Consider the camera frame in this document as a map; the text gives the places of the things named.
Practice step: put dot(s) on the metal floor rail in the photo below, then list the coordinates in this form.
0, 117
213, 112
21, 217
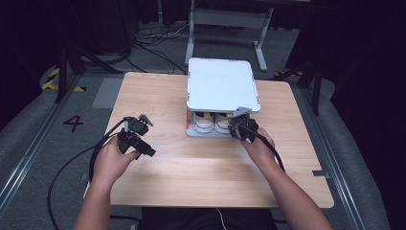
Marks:
332, 166
28, 156

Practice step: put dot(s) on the person's black clothing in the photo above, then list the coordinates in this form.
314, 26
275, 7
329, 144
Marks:
191, 220

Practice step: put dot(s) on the person's right hand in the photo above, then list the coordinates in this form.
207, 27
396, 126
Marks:
260, 150

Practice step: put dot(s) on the white shoe rack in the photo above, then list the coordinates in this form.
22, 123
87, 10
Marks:
221, 84

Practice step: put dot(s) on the person's left hand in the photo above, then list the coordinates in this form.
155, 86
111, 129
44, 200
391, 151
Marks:
108, 166

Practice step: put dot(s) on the grey metal desk frame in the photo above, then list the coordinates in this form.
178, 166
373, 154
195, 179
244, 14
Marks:
230, 17

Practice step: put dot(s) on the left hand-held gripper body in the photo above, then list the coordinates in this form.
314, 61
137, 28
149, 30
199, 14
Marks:
135, 127

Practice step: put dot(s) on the navy and white sneaker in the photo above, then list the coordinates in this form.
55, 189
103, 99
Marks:
222, 125
203, 124

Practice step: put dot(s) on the black tripod stand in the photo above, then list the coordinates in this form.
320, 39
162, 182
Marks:
63, 70
316, 83

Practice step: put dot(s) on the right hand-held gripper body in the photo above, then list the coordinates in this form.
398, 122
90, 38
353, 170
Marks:
244, 126

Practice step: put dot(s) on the yellow and black floor tape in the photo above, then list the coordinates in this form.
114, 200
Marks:
48, 84

